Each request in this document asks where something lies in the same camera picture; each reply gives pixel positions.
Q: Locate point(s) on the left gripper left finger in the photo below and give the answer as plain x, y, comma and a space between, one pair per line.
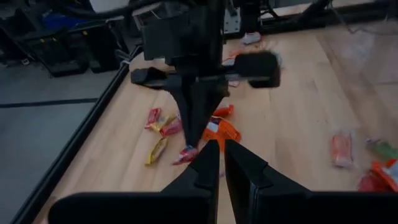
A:
186, 205

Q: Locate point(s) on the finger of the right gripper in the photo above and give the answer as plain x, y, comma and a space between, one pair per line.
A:
189, 99
211, 96

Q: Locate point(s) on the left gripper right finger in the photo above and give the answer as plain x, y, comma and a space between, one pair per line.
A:
280, 205

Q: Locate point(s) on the red blue candy wrapper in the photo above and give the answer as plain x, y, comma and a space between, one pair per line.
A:
186, 154

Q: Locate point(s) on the yellow candy wrapper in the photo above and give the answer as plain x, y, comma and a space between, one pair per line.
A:
157, 151
161, 124

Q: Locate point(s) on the white red candy wrapper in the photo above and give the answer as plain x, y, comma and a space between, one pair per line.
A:
250, 38

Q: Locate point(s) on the orange candy clear wrapper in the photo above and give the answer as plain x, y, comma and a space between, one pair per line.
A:
342, 151

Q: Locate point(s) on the orange Reese's candy pack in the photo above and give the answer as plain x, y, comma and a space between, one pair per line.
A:
387, 175

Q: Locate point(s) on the green candy clear wrapper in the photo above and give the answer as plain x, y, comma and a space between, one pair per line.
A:
384, 149

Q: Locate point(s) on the orange pack white label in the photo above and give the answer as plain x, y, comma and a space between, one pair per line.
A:
222, 132

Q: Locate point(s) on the white shade table lamp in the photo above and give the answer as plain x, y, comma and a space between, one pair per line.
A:
109, 4

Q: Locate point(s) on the black equipment case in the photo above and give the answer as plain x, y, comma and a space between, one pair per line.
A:
68, 49
12, 40

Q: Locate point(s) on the blue box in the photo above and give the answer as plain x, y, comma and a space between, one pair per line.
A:
59, 20

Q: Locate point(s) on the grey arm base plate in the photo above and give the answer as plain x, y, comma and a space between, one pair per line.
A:
231, 20

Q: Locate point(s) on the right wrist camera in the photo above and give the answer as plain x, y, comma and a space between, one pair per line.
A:
164, 37

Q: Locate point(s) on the black aluminium table frame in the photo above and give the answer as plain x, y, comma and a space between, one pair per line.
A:
101, 104

